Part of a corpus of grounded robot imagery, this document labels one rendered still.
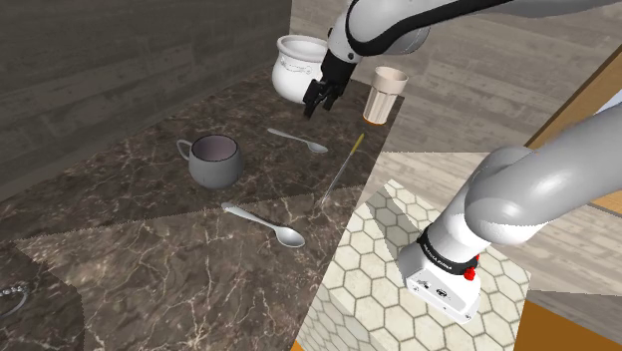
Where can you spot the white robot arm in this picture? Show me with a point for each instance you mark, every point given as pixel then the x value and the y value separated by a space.
pixel 534 189

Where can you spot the beige ribbed cup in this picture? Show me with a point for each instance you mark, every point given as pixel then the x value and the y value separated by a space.
pixel 381 99

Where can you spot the white ceramic pot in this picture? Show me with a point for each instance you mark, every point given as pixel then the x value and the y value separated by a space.
pixel 291 73

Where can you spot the small silver spoon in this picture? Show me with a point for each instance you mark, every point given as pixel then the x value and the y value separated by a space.
pixel 317 145

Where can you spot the large silver spoon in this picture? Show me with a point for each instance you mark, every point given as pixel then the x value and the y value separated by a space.
pixel 289 237

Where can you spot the hexagon patterned robot stand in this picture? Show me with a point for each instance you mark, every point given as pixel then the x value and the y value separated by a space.
pixel 374 291

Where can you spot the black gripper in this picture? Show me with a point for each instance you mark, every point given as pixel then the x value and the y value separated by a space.
pixel 336 70

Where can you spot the grey mug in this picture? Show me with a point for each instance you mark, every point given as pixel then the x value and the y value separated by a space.
pixel 216 167

